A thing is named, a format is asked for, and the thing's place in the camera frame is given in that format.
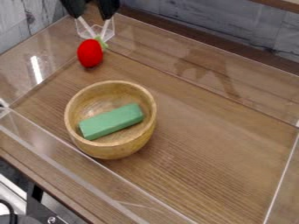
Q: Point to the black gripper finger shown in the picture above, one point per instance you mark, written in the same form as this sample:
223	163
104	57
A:
75	7
107	8

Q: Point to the red plush fruit green stem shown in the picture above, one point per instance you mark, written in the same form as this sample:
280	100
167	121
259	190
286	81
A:
91	52

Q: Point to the wooden bowl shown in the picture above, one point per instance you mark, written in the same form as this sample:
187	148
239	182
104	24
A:
99	98

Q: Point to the green rectangular block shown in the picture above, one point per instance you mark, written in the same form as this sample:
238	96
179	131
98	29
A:
110	122

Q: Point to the clear acrylic tray walls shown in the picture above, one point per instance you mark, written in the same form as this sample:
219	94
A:
220	163

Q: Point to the black metal table frame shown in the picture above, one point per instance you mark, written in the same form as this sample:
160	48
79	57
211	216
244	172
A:
36	209

